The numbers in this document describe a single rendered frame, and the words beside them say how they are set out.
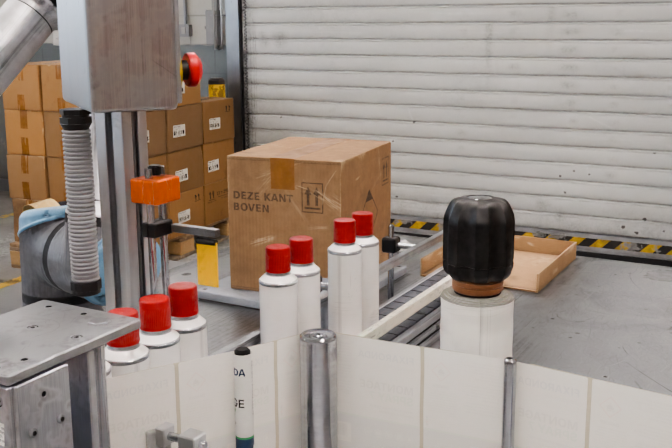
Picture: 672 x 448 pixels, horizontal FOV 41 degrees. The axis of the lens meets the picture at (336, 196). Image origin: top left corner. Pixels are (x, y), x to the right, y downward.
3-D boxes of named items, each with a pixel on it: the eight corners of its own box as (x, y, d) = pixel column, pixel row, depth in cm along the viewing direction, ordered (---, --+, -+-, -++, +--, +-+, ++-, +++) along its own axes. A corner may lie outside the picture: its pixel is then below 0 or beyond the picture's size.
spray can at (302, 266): (309, 388, 124) (307, 244, 120) (277, 381, 127) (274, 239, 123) (328, 375, 128) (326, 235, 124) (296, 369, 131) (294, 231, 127)
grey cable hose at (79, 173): (86, 299, 100) (75, 111, 96) (63, 295, 102) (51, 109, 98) (109, 291, 103) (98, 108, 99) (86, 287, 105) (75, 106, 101)
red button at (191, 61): (178, 53, 97) (204, 52, 99) (168, 52, 101) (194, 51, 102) (179, 88, 98) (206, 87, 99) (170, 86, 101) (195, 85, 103)
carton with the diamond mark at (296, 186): (341, 301, 172) (341, 161, 166) (229, 288, 180) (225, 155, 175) (390, 262, 199) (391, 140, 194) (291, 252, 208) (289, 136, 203)
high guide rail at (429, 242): (84, 440, 94) (83, 427, 94) (75, 437, 95) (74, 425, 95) (460, 230, 186) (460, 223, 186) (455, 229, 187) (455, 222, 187)
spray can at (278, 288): (286, 402, 120) (283, 253, 116) (254, 395, 122) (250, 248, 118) (306, 388, 124) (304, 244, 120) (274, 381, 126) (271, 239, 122)
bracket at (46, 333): (8, 387, 61) (7, 373, 61) (-97, 358, 66) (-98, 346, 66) (142, 327, 73) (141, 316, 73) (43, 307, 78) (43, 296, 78)
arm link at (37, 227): (76, 275, 149) (73, 194, 147) (120, 290, 140) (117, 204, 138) (6, 288, 141) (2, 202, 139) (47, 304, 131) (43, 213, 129)
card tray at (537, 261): (537, 293, 183) (538, 274, 182) (420, 276, 195) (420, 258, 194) (575, 258, 209) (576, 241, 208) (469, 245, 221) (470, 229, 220)
